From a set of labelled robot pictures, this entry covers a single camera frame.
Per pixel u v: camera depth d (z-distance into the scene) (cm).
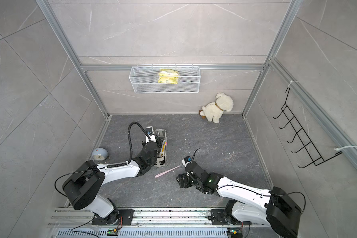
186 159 73
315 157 59
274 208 40
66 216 75
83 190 44
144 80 96
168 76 88
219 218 73
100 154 88
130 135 62
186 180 70
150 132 71
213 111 110
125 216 74
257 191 46
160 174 88
